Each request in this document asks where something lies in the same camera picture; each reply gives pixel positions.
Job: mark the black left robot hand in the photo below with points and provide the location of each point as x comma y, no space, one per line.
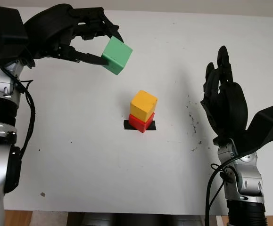
49,30

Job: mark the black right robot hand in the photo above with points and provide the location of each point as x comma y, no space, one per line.
230,110

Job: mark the green block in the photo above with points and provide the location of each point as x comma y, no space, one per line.
117,54

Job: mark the yellow block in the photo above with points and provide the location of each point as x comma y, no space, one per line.
141,106

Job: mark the red block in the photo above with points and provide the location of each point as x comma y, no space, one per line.
138,123

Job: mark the black tape strip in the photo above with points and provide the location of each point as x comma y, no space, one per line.
126,126

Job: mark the dark grey robot body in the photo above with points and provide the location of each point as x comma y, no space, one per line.
134,220

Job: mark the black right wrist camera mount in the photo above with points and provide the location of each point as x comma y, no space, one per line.
266,129

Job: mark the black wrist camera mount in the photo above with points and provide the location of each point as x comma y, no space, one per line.
266,129
4,35

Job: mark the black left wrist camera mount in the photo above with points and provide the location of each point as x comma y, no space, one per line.
4,35

